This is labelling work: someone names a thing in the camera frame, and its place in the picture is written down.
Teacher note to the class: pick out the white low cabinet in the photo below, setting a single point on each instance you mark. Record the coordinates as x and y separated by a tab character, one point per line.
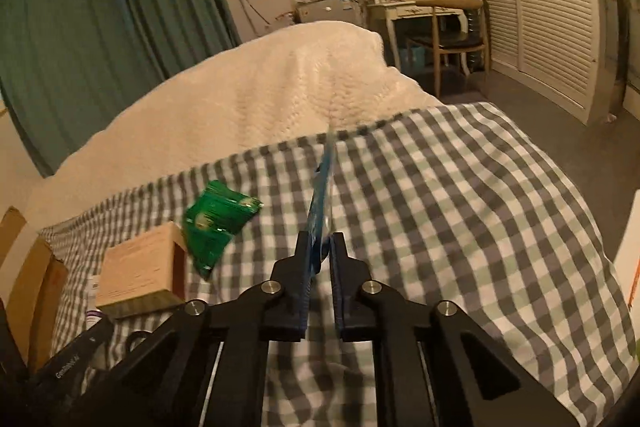
327	12

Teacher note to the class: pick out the green foil packet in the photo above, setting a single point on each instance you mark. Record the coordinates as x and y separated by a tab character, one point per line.
215	217

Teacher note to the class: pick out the wooden chair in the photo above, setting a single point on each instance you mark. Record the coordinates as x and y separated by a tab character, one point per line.
450	42

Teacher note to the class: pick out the white box with orange edge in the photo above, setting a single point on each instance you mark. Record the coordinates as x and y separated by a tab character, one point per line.
631	277

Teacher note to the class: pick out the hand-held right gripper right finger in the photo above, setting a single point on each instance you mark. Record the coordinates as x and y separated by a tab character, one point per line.
342	287

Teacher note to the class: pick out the white and green medicine box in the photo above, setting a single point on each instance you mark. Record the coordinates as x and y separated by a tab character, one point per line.
94	289

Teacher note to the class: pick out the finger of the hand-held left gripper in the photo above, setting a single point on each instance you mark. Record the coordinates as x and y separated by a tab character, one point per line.
95	337

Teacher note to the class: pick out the white louvered wardrobe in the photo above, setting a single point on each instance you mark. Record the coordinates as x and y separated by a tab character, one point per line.
540	7

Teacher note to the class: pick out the tan cardboard carton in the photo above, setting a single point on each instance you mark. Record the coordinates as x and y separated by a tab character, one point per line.
135	267

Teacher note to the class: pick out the grey checkered bed sheet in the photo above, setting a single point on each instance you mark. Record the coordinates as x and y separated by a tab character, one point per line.
450	207

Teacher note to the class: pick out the white quilt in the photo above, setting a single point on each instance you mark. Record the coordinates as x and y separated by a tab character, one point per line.
250	97

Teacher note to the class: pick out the blue packet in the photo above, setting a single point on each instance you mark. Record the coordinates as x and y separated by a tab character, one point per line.
320	207

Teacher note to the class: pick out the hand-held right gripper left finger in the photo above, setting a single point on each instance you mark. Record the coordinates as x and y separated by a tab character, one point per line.
302	287

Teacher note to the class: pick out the white dressing table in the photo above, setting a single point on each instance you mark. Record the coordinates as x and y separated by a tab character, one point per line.
400	12

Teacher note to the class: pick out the wide teal curtain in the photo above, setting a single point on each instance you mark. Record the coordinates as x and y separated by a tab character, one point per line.
100	32

